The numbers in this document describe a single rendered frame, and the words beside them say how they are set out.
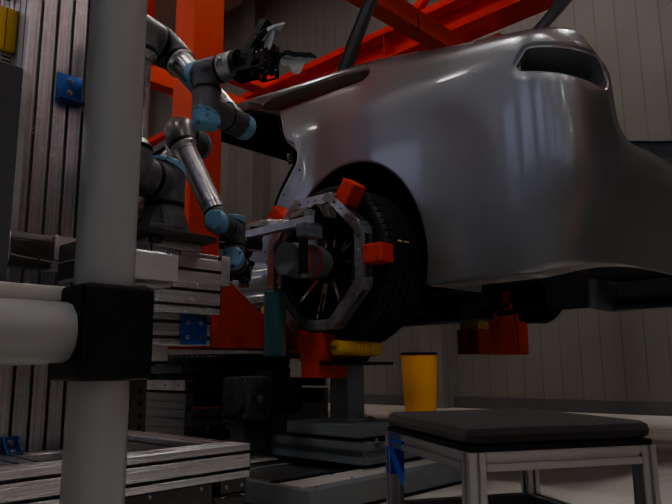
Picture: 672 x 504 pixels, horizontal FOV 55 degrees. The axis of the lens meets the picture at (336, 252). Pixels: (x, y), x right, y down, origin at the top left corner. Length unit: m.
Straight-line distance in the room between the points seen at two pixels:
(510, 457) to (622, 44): 6.34
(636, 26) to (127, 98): 7.00
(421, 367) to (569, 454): 5.42
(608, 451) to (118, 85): 1.03
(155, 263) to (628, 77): 5.92
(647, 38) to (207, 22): 4.94
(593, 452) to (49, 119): 1.62
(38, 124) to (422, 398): 5.18
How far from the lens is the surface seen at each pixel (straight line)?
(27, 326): 0.30
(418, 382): 6.56
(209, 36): 3.12
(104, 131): 0.34
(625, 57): 7.17
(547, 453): 1.15
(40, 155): 1.99
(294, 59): 1.74
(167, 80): 5.39
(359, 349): 2.53
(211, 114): 1.75
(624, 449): 1.24
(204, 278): 1.95
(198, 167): 2.24
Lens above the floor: 0.43
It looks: 10 degrees up
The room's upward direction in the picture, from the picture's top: 1 degrees counter-clockwise
